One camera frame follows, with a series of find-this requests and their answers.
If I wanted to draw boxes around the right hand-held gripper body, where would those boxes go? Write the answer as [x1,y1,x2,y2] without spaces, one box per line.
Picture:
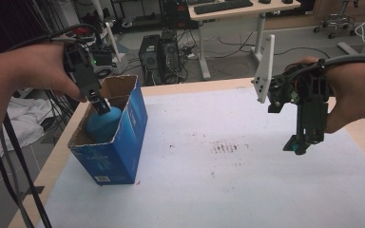
[252,33,334,144]

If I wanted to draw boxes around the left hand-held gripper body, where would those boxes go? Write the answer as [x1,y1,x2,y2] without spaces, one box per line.
[63,21,122,93]

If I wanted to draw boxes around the blue bottle with white cap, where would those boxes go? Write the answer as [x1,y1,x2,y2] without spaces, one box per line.
[85,98,124,144]

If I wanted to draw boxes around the blue cardboard box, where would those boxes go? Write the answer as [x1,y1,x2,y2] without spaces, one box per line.
[67,74,149,187]

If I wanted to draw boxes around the person's left hand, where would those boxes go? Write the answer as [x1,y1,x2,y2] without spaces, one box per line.
[11,42,88,104]

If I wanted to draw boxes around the person's right hand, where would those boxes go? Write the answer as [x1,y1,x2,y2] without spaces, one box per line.
[285,55,365,135]

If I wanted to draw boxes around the black computer tower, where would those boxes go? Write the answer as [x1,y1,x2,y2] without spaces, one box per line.
[158,29,183,85]
[138,33,163,87]

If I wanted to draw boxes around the white table mat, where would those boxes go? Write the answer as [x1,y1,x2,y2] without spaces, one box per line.
[35,86,365,228]

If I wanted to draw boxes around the white cloth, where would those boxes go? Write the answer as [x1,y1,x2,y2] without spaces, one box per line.
[0,95,54,188]

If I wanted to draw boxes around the black rolling stool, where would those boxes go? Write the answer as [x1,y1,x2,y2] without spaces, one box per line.
[312,0,361,40]

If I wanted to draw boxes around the wooden desk with white legs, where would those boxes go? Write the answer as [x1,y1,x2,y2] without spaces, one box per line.
[188,0,302,81]

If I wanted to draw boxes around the black computer with red lights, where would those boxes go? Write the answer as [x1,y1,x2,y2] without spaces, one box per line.
[160,0,193,31]

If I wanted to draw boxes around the black keyboard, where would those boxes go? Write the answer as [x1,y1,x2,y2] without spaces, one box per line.
[193,0,255,15]

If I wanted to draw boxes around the left hand-held gripper cable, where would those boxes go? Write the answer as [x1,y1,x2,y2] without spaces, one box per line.
[8,23,102,53]

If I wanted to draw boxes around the hand-held gripper cable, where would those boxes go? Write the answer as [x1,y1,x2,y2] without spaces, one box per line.
[8,23,102,53]
[289,53,365,81]

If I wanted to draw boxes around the black floor cable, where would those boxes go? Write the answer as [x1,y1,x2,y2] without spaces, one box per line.
[214,30,331,61]

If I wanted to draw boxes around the right hand-held gripper cable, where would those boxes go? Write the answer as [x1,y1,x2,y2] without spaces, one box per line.
[289,53,365,81]

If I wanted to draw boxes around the black hanging cables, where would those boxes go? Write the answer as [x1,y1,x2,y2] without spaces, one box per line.
[0,112,53,228]

